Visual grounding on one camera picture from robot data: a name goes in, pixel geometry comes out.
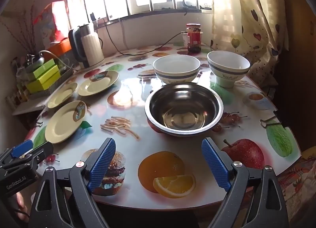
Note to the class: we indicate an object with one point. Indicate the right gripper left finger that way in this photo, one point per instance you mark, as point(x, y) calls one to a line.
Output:
point(85, 177)

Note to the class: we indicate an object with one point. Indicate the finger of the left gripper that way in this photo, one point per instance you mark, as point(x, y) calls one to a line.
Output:
point(16, 151)
point(37, 155)

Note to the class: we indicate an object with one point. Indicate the heart pattern curtain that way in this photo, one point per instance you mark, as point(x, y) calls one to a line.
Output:
point(254, 29)

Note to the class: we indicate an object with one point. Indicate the striped cardboard tray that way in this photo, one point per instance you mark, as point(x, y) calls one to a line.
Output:
point(54, 86)

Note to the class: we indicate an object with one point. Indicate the tall white ceramic bowl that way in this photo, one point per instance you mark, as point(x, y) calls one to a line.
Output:
point(228, 67)

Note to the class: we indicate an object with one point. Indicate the cream patterned plate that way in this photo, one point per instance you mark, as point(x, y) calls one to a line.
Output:
point(65, 122)
point(98, 83)

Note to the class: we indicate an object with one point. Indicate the white electric kettle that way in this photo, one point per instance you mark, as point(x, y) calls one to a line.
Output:
point(86, 46)

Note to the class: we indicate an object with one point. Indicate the person left hand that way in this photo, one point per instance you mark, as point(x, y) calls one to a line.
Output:
point(23, 211)

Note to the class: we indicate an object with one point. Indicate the upper green box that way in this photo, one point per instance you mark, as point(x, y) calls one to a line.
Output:
point(40, 70)

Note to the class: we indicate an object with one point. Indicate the wide white ceramic bowl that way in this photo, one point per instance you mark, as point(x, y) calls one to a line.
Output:
point(176, 68)

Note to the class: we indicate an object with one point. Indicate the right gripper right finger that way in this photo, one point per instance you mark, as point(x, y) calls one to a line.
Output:
point(232, 176)

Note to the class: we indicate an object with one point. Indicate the orange plastic container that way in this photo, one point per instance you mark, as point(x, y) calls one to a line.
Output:
point(61, 47)

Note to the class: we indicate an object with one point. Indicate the red label sauce jar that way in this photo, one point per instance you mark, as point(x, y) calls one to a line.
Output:
point(193, 37)

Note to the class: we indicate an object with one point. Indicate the white side shelf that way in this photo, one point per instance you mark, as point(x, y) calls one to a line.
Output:
point(30, 106)

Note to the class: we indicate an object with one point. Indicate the black binder clip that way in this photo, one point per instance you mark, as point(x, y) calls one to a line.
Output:
point(276, 119)

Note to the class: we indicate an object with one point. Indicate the floral bedding fabric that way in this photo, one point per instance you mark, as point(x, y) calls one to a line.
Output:
point(298, 187)

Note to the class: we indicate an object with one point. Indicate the lower yellow-green box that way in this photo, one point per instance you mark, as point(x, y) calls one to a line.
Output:
point(44, 81)

